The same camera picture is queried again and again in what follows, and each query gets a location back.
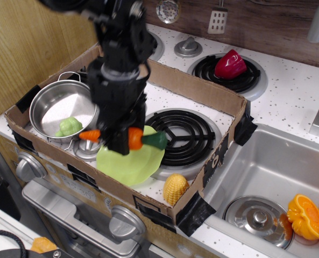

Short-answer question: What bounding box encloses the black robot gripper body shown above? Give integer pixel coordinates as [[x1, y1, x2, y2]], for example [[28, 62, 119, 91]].
[[88, 58, 151, 132]]

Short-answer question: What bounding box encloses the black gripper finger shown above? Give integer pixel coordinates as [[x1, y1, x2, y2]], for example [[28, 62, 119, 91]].
[[130, 98, 146, 130], [106, 130, 130, 155]]

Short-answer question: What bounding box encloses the orange toy carrot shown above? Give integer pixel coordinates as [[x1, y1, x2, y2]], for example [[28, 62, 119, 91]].
[[79, 127, 168, 151]]

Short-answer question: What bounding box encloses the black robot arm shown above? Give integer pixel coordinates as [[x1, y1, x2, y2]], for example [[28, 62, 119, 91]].
[[41, 1, 157, 155]]

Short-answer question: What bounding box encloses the light green plastic plate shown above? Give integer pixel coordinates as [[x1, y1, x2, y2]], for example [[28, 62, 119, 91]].
[[95, 125, 166, 187]]

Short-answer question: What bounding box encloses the silver front stove knob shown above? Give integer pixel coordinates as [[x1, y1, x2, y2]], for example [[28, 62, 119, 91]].
[[73, 140, 102, 161]]

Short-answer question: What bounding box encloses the silver stove knob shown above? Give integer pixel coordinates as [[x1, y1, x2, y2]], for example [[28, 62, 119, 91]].
[[73, 140, 102, 161], [174, 37, 203, 58]]

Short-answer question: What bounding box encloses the green toy vegetable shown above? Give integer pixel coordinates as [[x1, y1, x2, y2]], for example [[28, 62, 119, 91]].
[[55, 117, 83, 137]]

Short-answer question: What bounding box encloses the cardboard fence box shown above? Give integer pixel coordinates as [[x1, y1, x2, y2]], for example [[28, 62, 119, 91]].
[[4, 61, 256, 236]]

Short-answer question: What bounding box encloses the small steel pot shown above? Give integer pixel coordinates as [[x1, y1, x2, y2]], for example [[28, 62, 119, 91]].
[[29, 71, 99, 145]]

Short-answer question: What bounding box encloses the front right black burner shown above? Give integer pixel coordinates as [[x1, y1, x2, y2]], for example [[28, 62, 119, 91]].
[[145, 109, 222, 181]]

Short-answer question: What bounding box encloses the yellow toy corn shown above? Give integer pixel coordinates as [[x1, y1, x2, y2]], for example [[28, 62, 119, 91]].
[[162, 174, 189, 206]]

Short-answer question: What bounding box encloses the silver back stove knob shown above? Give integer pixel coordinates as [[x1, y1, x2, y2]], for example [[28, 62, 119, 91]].
[[174, 37, 203, 58]]

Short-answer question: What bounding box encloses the right silver oven knob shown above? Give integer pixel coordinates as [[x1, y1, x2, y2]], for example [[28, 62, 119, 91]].
[[109, 205, 146, 241]]

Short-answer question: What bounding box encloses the silver oven knob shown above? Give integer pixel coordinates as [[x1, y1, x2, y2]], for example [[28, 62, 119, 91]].
[[109, 205, 146, 241], [16, 152, 47, 182]]

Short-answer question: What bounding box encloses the left silver oven knob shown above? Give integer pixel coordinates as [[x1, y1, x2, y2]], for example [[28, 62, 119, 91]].
[[16, 152, 47, 182]]

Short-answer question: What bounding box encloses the hanging toy skimmer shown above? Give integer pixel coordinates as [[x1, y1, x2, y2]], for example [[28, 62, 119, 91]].
[[156, 0, 181, 24]]

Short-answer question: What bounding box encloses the red toy bell pepper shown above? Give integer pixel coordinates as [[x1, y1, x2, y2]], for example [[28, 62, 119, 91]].
[[214, 49, 247, 80]]

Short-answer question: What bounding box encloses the back right black burner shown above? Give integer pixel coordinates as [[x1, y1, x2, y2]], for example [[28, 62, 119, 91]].
[[188, 50, 268, 101]]

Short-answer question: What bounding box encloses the hanging toy spatula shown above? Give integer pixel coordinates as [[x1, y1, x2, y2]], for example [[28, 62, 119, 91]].
[[208, 1, 228, 34]]

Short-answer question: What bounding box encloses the small orange object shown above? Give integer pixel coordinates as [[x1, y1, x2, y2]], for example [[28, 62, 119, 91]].
[[30, 237, 57, 254]]

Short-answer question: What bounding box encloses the steel sink basin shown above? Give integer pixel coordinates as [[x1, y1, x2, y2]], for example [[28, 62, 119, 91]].
[[204, 125, 319, 257]]

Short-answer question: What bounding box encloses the steel pot lid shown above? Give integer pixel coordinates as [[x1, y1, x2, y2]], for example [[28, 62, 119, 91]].
[[223, 196, 294, 249]]

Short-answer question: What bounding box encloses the orange toy pumpkin half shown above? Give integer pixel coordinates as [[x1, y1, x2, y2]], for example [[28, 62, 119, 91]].
[[287, 194, 319, 241]]

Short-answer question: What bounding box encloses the silver oven door handle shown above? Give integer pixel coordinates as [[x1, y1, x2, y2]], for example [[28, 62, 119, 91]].
[[22, 181, 141, 257]]

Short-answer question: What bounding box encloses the black braided cable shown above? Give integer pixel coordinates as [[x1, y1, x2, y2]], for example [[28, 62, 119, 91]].
[[0, 230, 28, 258]]

